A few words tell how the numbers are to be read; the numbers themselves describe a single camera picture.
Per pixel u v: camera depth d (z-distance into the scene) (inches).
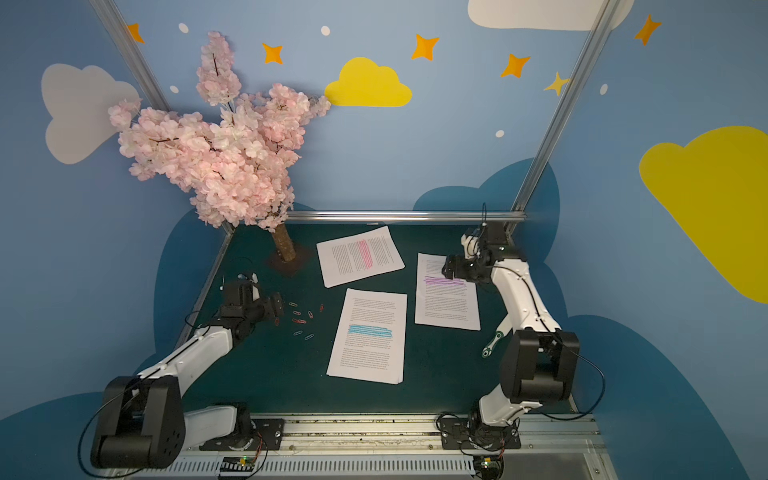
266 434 29.3
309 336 36.5
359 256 44.3
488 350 33.9
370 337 36.4
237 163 25.1
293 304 38.7
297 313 37.9
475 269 28.8
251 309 29.2
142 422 16.2
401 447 28.9
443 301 39.9
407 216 58.7
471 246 30.6
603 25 27.9
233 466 28.8
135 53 29.6
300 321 37.7
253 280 32.6
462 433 29.4
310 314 37.7
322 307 38.7
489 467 28.9
